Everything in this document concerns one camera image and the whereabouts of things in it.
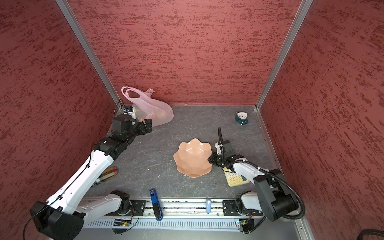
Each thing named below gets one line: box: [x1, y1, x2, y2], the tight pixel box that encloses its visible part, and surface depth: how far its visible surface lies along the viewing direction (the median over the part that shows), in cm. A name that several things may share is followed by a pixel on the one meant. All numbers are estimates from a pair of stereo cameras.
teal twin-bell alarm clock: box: [235, 112, 249, 126], surface depth 111 cm
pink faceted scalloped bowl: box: [173, 138, 213, 178], surface depth 93 cm
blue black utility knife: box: [149, 188, 164, 221], surface depth 76 cm
